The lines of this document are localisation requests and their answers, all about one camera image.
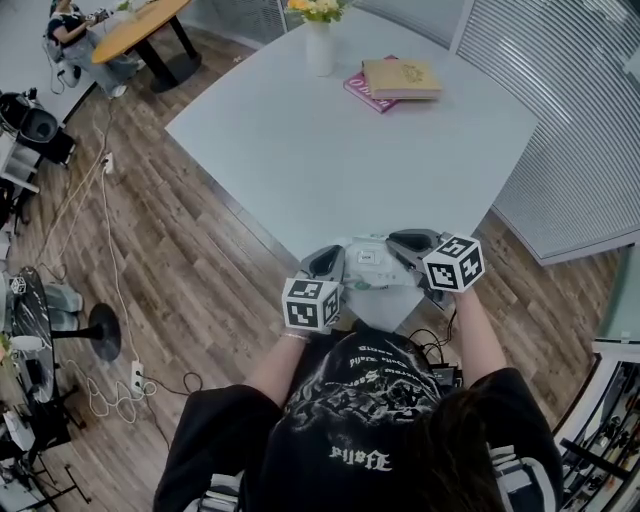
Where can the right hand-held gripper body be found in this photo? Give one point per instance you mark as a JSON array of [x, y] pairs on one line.
[[452, 267]]

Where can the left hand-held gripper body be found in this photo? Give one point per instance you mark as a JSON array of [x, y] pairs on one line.
[[304, 309]]

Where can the white wet wipes pack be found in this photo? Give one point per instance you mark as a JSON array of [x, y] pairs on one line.
[[367, 272]]

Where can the person's right forearm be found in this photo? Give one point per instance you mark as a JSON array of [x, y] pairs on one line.
[[477, 340]]

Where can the person's left forearm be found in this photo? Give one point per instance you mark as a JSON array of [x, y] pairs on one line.
[[280, 362]]

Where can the person's black printed t-shirt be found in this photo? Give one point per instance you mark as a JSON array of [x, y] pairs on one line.
[[350, 450]]

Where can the grey window blinds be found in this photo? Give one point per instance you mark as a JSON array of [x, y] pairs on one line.
[[560, 125]]

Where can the white power strip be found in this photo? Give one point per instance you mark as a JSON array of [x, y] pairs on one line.
[[137, 376], [108, 163]]

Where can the pink book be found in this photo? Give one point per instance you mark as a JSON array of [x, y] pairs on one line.
[[367, 97]]

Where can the beige book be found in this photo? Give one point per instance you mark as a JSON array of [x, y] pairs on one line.
[[402, 79]]

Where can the black metal shelf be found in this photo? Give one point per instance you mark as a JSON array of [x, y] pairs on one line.
[[605, 435]]

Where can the white vase with flowers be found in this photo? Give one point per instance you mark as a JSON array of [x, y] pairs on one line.
[[320, 47]]

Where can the black marble round table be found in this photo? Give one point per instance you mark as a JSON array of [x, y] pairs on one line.
[[31, 325]]

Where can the black white patterned cube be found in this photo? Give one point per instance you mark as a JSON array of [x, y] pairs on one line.
[[18, 285]]

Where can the white shelf unit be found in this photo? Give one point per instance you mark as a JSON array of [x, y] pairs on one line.
[[17, 165]]

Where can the black chair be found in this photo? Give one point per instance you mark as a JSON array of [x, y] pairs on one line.
[[37, 127]]

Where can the round wooden table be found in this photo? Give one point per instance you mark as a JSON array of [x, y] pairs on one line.
[[135, 30]]

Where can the black round pedestal base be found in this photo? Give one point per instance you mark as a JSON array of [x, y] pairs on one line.
[[104, 331]]

